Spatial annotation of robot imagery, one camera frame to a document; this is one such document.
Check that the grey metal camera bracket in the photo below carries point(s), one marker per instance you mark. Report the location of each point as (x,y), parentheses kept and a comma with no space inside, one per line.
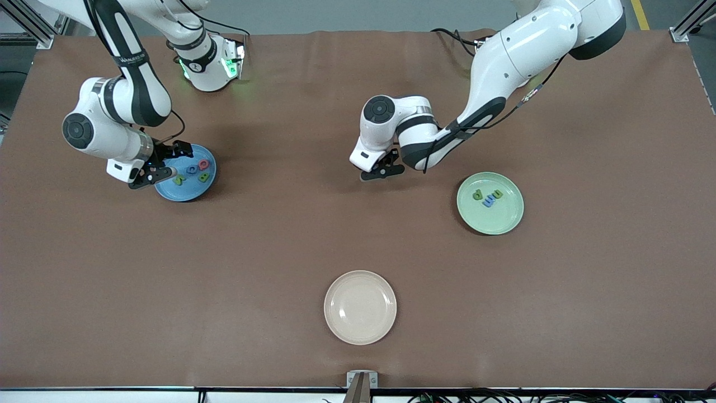
(362,378)

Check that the beige plate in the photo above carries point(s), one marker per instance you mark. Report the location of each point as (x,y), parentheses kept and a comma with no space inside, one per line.
(360,307)

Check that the red letter Q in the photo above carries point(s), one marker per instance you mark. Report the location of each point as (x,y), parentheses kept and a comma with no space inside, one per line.
(199,164)

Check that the blue plate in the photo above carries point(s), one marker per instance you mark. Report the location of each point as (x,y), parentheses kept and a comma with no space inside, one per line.
(193,189)

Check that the green plate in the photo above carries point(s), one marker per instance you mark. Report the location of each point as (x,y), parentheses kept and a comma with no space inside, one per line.
(495,221)

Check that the green letter p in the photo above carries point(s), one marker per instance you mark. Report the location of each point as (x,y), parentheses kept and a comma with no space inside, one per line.
(480,197)

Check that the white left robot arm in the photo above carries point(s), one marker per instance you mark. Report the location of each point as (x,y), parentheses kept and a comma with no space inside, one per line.
(520,45)

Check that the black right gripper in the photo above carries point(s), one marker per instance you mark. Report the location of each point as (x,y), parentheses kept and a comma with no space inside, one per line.
(163,152)

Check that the green letter B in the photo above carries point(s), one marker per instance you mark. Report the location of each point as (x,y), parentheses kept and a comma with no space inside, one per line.
(202,177)

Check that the brown table mat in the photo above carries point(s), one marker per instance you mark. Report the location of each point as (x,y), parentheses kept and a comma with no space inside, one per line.
(112,280)

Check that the blue letter m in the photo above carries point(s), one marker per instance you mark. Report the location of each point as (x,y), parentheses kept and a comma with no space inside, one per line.
(489,202)

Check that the blue letter C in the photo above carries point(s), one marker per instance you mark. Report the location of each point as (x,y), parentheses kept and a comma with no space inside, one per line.
(188,169)

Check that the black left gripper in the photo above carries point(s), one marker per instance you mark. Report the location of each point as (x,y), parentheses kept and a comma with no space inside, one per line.
(394,155)

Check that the green letter N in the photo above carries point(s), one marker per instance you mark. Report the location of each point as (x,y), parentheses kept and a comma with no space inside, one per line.
(179,181)

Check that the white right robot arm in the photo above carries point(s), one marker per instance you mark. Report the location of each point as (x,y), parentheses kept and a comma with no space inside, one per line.
(98,137)

